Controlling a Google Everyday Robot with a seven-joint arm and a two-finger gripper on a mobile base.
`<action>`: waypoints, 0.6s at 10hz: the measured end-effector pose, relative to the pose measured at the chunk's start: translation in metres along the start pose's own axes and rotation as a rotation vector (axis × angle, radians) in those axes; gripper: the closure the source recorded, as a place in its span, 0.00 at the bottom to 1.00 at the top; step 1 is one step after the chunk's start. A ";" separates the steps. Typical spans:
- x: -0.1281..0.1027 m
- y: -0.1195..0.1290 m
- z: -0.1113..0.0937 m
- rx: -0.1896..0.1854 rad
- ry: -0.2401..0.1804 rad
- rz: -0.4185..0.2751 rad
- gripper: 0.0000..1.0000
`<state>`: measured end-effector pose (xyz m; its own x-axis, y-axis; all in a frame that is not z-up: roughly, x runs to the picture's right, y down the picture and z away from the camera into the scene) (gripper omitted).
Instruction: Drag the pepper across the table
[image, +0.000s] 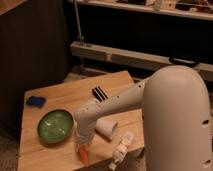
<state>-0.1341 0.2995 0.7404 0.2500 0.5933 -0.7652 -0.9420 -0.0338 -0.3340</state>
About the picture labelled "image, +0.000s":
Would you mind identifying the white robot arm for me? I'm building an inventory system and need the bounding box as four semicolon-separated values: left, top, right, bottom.
75;65;213;171

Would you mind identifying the white cup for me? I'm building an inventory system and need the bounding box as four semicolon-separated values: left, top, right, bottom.
95;119;118;140

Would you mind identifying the green bowl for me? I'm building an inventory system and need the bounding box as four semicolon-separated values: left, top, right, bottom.
37;109;74;144

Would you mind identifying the wooden table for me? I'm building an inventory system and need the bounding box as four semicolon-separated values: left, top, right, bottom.
17;70;146;171

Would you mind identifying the black striped object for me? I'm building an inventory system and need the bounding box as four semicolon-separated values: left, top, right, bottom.
92;87;108;102

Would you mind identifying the blue block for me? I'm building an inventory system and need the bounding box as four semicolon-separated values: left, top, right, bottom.
26;96;46;108

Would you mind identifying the metal shelf beam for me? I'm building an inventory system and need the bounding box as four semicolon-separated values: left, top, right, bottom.
70;41;213;82

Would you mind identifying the metal pole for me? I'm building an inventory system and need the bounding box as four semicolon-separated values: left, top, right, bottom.
73;0;84;46

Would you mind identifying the black handle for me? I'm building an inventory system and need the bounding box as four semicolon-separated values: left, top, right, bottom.
169;57;200;68

